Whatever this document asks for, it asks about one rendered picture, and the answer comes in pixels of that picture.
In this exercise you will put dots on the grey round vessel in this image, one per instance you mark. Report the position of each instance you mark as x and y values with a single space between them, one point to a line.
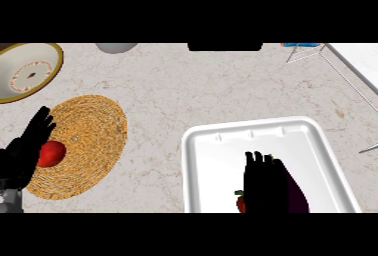
115 47

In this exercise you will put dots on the dark purple eggplant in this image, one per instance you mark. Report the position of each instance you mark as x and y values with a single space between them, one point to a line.
298 196

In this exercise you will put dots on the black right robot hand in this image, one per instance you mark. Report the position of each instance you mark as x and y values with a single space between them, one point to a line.
266 186

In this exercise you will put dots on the round woven straw placemat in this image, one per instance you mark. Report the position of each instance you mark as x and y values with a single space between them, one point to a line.
81 146

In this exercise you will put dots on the blue object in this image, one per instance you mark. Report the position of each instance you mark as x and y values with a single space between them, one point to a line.
300 44

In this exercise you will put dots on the red bell pepper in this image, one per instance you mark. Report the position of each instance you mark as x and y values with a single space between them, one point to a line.
239 202

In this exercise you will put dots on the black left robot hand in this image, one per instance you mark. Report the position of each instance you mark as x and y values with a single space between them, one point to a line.
24 150

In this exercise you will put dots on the white plastic tray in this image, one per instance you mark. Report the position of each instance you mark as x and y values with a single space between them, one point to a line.
319 156

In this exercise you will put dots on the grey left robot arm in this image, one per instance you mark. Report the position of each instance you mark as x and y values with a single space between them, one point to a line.
9 200

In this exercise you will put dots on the white gold-rimmed bowl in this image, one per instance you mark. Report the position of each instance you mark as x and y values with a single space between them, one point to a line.
27 71

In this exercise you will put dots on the red apple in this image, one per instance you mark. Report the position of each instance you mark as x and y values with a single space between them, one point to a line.
52 154

